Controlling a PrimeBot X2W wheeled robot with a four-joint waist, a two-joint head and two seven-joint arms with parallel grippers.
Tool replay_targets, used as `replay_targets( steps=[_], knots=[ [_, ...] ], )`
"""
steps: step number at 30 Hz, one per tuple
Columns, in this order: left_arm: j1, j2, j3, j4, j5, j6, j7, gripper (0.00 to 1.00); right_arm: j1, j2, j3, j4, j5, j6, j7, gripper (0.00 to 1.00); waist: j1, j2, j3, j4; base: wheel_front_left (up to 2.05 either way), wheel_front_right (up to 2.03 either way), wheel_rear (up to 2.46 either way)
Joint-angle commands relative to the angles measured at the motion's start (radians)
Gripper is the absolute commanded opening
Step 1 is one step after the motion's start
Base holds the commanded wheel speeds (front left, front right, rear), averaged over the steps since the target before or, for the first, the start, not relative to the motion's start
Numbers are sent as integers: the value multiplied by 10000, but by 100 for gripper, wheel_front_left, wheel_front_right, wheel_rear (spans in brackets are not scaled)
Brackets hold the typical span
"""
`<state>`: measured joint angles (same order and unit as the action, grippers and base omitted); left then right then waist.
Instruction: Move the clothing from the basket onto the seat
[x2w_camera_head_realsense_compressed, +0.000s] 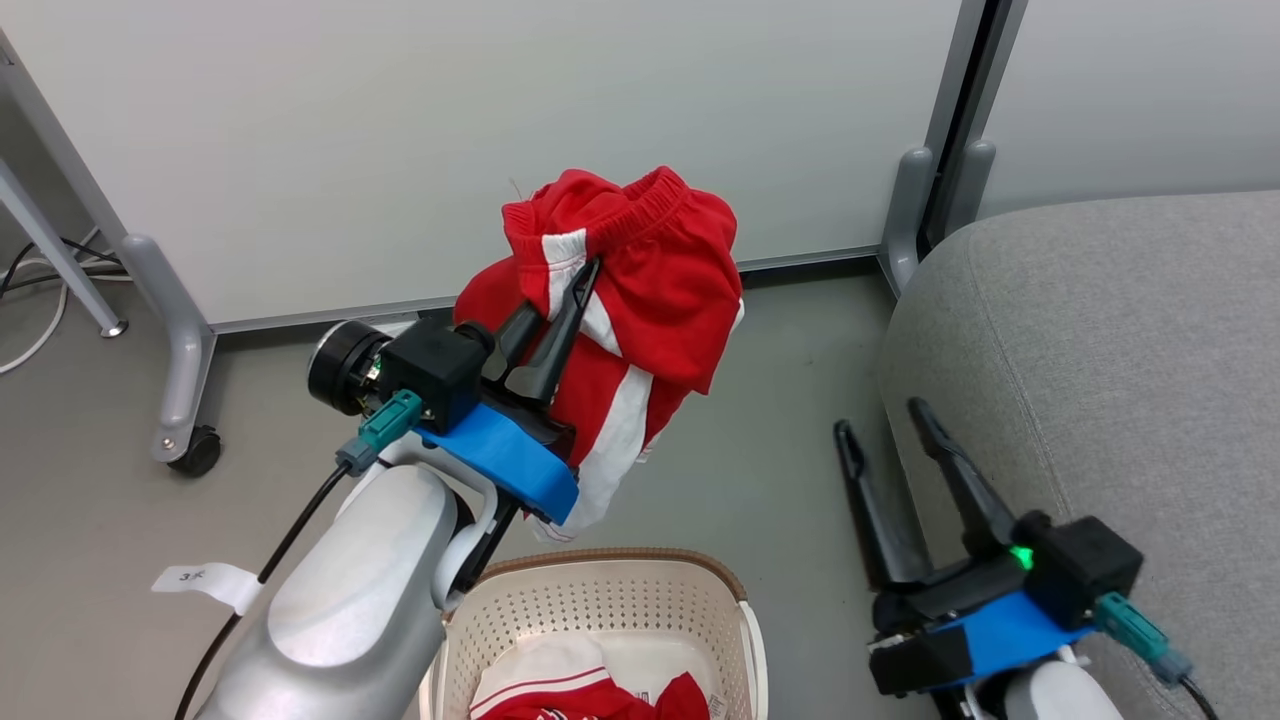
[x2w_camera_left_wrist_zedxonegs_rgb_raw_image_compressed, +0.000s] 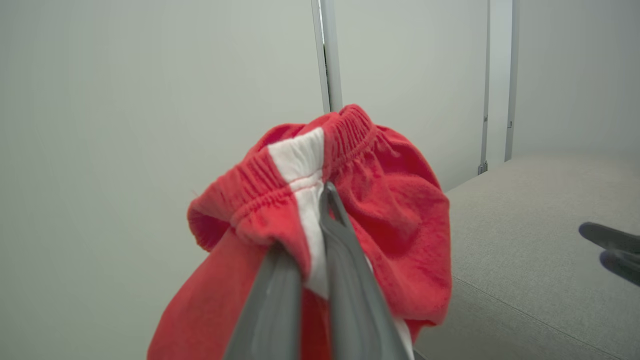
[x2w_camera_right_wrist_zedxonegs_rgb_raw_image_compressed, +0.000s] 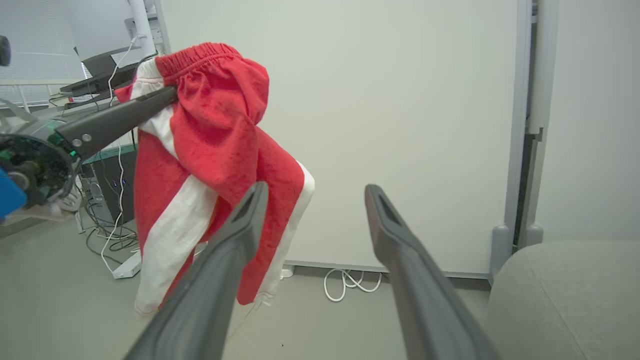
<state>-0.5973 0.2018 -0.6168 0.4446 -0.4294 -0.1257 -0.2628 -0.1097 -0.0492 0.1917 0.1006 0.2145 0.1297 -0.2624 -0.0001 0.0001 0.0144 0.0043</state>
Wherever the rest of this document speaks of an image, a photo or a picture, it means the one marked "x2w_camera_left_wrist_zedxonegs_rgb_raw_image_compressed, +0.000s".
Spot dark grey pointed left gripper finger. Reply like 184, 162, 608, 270
578, 222, 640, 254
599, 250, 640, 287

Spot white metal wall profile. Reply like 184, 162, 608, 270
310, 0, 344, 114

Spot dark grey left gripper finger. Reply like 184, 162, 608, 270
319, 181, 412, 360
223, 243, 304, 360

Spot white metal door frame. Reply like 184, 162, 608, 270
477, 0, 521, 175

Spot red shorts with white stripe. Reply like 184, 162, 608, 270
146, 104, 453, 360

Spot grey fabric sofa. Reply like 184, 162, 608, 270
414, 154, 640, 360

